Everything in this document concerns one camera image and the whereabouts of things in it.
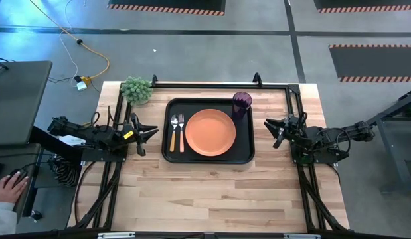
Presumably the black mat with striped edge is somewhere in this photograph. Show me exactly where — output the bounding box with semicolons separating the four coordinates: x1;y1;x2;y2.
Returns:
313;0;411;14
328;44;411;83
107;0;226;17

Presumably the purple faceted cup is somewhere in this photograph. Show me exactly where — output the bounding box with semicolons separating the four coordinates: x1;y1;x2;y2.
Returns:
231;91;253;121

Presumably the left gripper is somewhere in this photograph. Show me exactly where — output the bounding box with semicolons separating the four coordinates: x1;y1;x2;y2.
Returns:
120;112;159;157

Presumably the black white striped coil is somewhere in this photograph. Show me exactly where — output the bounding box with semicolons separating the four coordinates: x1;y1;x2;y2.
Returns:
47;155;82;187

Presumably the neighbouring black workstation frame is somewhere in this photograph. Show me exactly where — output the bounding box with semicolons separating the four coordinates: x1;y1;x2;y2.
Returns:
357;86;411;193

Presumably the green potted plant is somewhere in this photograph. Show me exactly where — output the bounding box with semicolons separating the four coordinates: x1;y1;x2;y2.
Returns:
120;76;153;106

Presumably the white paper label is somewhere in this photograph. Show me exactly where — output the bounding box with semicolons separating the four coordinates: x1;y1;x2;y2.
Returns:
58;134;88;147

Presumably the black lower desk surface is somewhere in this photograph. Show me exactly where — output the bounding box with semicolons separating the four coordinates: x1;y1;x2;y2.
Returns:
0;143;43;228

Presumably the dark grey desk top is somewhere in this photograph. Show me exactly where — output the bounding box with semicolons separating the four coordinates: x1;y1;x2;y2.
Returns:
0;60;54;147

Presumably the black aluminium table frame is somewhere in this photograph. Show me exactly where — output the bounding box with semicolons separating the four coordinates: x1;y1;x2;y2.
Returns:
67;72;351;233

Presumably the person's hand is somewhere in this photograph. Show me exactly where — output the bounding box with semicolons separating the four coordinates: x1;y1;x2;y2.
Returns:
0;171;29;204

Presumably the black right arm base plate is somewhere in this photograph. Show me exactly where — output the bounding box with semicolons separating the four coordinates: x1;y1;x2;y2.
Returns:
291;145;351;167

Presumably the yellow floor cable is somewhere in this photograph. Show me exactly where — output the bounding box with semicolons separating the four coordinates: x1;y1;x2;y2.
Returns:
29;0;110;80

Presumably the black looped cable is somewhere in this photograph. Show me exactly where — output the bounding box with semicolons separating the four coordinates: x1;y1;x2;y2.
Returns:
74;161;96;226

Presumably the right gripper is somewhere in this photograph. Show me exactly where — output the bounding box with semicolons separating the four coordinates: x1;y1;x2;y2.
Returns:
263;114;301;150

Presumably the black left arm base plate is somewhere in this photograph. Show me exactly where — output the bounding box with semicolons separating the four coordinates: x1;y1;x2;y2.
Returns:
80;145;127;163

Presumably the orange round plate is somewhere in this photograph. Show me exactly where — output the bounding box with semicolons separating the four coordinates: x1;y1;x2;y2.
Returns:
185;108;237;157

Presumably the person's forearm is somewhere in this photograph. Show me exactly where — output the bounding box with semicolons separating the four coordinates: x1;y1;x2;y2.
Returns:
0;201;19;236

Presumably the silver table edge bracket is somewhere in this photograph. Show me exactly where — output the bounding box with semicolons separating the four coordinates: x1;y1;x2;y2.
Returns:
283;233;321;239
97;232;136;239

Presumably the white floor cable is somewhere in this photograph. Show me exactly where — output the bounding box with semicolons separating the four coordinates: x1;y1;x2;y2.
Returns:
57;0;80;86

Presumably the black rectangular tray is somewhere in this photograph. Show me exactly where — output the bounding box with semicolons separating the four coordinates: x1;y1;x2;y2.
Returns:
161;97;256;165

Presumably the fork with pink handle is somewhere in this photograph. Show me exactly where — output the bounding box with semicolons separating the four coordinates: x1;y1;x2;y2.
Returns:
177;114;186;153

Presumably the spoon with orange handle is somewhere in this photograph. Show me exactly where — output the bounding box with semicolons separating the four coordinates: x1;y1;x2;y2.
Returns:
169;114;179;153

